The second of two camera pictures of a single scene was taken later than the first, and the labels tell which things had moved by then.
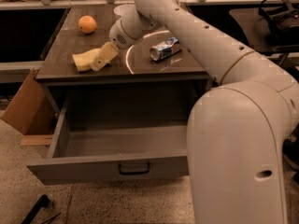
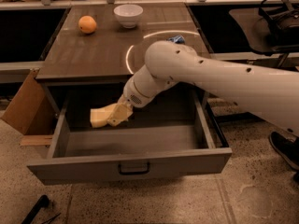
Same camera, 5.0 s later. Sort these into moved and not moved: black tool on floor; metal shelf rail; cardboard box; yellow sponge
Moved: yellow sponge
Not moved: black tool on floor; cardboard box; metal shelf rail
